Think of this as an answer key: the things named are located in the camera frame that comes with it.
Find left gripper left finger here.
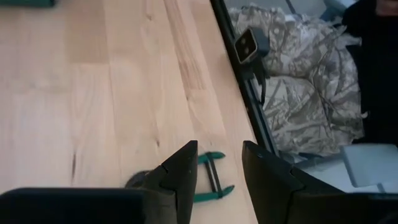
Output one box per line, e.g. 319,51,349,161
136,139,199,224

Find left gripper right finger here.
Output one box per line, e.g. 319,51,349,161
241,139,343,224

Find green-handled pruning shears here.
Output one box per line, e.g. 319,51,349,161
192,151,236,204

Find light gray flat panel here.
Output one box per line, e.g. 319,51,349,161
340,142,398,189

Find camouflage patterned cloth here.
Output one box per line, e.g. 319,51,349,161
228,3,365,157

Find person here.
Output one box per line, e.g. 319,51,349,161
341,0,398,146

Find person's hand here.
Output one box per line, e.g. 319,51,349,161
374,0,398,17

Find black table frame rail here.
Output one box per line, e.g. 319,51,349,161
210,0,280,156

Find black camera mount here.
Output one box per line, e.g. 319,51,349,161
241,61,270,105

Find table-level camera box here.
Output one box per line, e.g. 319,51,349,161
233,26,271,65

